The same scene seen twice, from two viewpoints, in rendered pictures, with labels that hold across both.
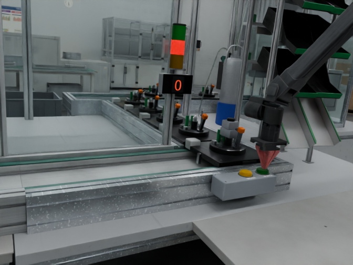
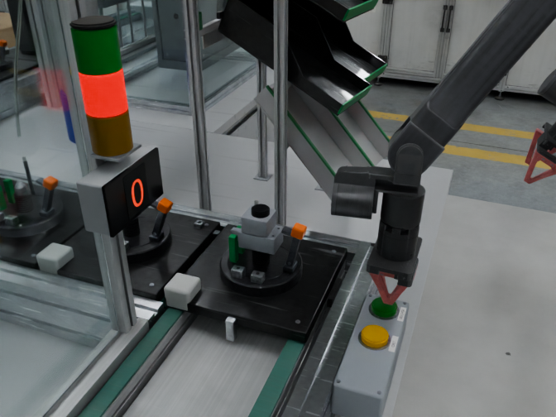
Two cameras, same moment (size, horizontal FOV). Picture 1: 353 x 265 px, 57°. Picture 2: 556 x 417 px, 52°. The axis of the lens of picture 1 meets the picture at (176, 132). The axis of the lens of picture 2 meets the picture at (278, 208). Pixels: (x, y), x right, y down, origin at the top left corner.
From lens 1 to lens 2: 70 cm
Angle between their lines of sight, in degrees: 40
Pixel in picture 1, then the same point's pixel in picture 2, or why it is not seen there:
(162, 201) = not seen: outside the picture
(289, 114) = (314, 131)
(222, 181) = (374, 395)
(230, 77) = not seen: hidden behind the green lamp
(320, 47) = (505, 50)
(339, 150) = not seen: hidden behind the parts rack
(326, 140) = (371, 153)
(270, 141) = (409, 258)
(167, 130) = (124, 298)
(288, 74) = (438, 120)
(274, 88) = (416, 157)
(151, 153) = (125, 384)
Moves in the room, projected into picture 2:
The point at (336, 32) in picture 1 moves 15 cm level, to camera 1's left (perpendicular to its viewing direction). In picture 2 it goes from (538, 17) to (466, 37)
